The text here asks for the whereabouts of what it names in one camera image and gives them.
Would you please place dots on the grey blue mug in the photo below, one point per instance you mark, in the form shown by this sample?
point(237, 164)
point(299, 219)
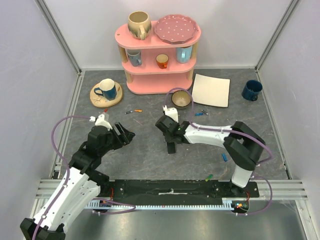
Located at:
point(134, 56)

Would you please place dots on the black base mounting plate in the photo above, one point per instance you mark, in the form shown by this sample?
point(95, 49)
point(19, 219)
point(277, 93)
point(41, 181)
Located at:
point(219, 188)

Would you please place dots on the small orange cup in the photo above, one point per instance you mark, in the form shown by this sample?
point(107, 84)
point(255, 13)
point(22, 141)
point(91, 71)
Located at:
point(162, 60)

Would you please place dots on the dark blue mug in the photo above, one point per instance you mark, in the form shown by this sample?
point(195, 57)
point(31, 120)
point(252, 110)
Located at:
point(252, 90)

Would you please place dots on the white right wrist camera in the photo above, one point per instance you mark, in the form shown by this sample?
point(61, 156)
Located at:
point(171, 112)

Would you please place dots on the white square plate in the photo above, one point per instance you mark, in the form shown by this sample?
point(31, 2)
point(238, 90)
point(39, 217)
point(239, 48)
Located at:
point(211, 91)

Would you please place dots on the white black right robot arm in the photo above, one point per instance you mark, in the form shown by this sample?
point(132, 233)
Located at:
point(243, 145)

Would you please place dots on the black remote control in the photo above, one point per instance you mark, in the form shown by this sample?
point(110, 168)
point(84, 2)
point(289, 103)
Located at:
point(171, 147)

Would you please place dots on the round beige patterned plate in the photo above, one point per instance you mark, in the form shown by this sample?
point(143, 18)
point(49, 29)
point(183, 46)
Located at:
point(101, 102)

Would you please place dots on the teal mug cream inside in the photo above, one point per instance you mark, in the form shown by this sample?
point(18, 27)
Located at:
point(106, 88)

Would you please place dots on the brown ceramic bowl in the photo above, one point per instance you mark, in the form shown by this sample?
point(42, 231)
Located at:
point(181, 99)

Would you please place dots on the light blue mug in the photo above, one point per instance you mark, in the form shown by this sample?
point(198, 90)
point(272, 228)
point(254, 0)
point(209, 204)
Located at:
point(183, 54)

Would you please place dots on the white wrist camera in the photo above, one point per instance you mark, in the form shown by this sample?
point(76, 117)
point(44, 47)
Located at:
point(171, 112)
point(101, 120)

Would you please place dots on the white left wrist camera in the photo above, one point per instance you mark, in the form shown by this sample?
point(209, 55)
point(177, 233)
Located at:
point(101, 120)

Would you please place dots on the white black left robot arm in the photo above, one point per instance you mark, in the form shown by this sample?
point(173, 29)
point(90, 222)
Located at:
point(80, 184)

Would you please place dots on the pink three-tier shelf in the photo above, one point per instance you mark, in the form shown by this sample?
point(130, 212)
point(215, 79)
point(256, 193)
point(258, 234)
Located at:
point(160, 71)

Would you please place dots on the green yellow battery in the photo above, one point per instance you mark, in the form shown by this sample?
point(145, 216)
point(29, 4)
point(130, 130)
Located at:
point(208, 177)

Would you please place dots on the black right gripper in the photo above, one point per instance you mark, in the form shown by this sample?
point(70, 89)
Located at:
point(170, 139)

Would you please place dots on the pink polka dot plate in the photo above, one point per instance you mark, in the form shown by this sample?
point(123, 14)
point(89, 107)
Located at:
point(176, 28)

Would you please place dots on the beige ceramic mug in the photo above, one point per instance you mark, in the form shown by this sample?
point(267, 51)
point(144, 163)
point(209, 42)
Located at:
point(139, 24)

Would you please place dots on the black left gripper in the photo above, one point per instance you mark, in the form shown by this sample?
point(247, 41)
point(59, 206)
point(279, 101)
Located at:
point(123, 139)

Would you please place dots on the blue battery right side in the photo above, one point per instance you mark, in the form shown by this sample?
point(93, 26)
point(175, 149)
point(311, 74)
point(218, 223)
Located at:
point(224, 157)

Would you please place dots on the white slotted cable duct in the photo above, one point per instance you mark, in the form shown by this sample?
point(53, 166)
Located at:
point(97, 205)

